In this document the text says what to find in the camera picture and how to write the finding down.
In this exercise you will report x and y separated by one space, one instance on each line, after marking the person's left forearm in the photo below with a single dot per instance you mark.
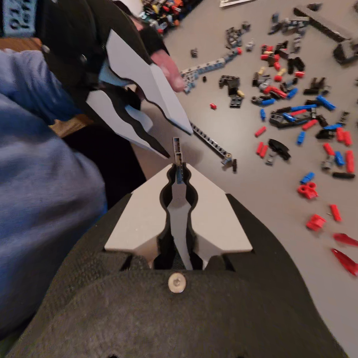
33 81

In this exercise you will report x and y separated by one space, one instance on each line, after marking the long grey lego beam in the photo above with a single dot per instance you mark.
212 141

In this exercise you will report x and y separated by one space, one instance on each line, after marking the pale grey lego beam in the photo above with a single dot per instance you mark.
207 67

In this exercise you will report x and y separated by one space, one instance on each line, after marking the lego instruction booklet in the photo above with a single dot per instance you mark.
232 2

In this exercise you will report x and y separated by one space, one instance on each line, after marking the heap of mixed colourful bricks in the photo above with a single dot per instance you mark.
167 11

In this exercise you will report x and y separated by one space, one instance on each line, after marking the short dark grey lego beam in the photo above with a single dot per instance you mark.
178 156

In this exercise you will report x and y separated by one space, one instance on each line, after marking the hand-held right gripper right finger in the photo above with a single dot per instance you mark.
221 221

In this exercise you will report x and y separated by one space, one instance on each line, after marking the person's blue shirt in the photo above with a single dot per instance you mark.
42 195

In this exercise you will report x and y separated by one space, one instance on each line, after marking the person's left hand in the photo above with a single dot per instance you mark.
170 72

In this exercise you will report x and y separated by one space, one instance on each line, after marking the person's black pants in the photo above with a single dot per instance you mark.
112 173

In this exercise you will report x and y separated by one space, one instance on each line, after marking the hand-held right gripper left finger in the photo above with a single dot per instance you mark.
137 221

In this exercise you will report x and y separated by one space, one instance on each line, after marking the pile of lego pieces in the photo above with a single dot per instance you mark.
324 102

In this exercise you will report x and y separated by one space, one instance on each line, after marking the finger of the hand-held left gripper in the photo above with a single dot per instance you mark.
156 89
109 112

